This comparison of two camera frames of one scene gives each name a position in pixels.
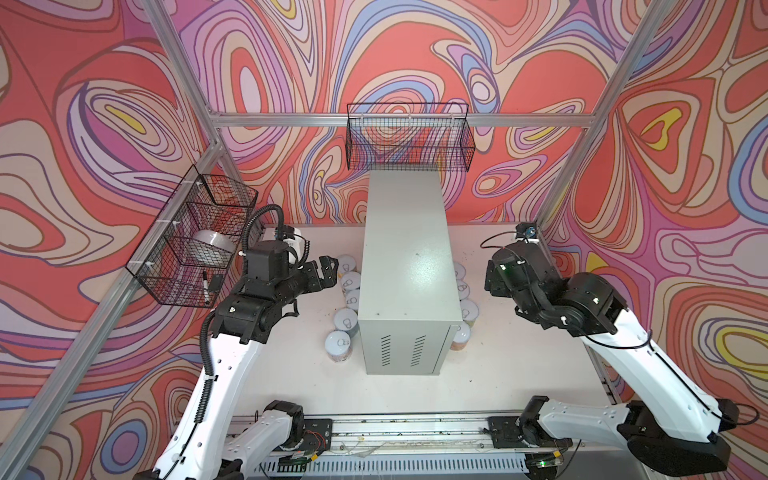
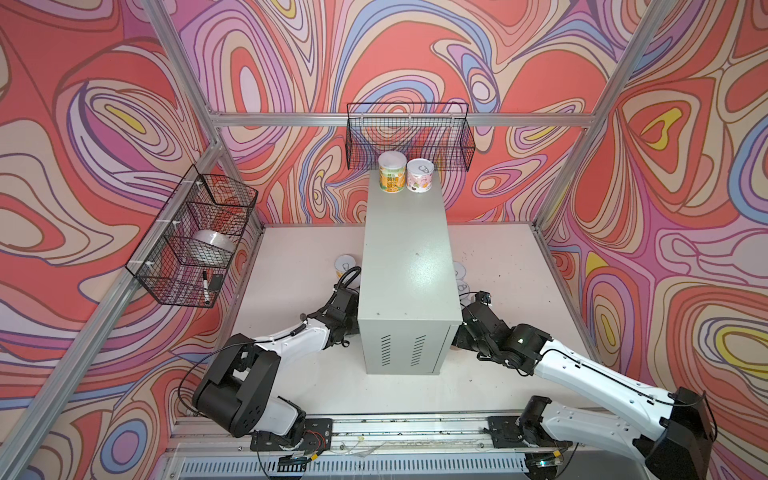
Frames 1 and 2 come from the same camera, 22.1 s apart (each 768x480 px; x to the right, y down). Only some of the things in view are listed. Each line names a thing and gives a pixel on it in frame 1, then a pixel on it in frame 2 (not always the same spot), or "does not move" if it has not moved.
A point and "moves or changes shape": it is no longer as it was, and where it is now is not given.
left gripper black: x=315 y=283 -> x=356 y=318
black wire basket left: x=194 y=239 does not move
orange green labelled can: x=461 y=338 moves or changes shape
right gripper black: x=494 y=280 -> x=460 y=338
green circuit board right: x=543 y=460 does not move
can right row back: x=460 y=271 does not move
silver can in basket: x=211 y=247 does not move
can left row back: x=346 y=264 does not move
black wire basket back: x=410 y=137 does not move
